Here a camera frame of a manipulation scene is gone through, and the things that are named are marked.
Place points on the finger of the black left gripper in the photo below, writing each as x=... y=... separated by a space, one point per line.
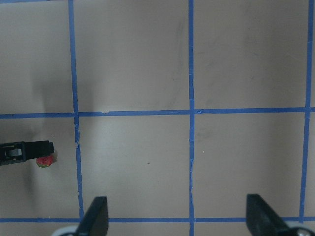
x=18 y=152

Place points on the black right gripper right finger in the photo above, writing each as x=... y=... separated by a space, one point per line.
x=262 y=220

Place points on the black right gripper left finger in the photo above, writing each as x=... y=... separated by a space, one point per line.
x=95 y=222

